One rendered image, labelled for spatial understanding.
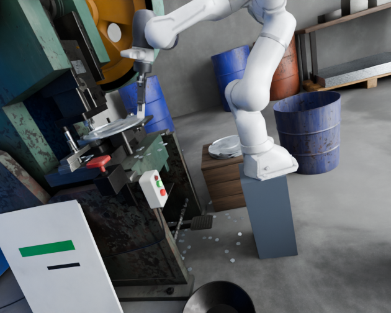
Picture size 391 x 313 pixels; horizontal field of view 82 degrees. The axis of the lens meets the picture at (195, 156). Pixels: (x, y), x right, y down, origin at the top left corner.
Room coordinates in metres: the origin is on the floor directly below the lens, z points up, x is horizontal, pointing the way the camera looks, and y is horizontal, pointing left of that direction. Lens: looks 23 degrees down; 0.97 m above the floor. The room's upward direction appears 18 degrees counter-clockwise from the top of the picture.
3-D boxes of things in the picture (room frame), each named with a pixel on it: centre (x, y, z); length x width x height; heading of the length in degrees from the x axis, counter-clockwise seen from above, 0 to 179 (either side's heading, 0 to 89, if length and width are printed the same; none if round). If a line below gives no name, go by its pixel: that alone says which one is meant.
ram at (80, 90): (1.08, 0.39, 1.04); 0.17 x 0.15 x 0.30; 73
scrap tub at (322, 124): (1.46, -0.83, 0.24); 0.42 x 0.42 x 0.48
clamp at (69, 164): (0.93, 0.48, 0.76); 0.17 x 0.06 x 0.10; 163
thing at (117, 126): (1.06, 0.31, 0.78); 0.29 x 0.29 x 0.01
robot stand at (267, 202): (0.85, -0.25, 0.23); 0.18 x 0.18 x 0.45; 76
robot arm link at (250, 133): (0.88, -0.25, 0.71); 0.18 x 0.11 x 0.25; 4
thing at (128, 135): (1.04, 0.27, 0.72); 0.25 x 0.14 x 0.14; 73
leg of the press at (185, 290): (0.88, 0.65, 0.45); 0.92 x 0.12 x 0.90; 73
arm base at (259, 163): (0.84, -0.29, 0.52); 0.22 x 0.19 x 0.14; 76
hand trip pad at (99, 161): (0.71, 0.31, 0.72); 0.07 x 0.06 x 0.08; 73
